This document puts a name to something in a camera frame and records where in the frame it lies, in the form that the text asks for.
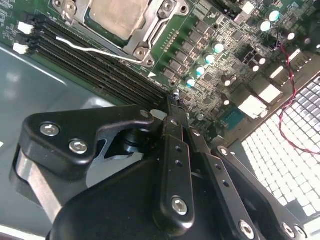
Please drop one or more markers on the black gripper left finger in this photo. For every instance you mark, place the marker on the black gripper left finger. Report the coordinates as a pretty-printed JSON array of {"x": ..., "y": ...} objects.
[{"x": 62, "y": 142}]

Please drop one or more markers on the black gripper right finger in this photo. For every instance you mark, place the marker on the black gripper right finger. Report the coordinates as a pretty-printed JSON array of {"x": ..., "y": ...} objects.
[{"x": 215, "y": 172}]

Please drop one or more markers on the silver-topped green CPU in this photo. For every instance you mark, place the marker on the silver-topped green CPU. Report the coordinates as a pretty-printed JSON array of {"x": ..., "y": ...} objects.
[{"x": 117, "y": 17}]

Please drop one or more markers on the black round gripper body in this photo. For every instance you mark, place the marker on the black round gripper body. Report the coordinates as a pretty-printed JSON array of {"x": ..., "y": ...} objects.
[{"x": 112, "y": 207}]

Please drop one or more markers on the metal frame socket cover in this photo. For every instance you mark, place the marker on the metal frame socket cover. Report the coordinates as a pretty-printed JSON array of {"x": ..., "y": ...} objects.
[{"x": 145, "y": 28}]

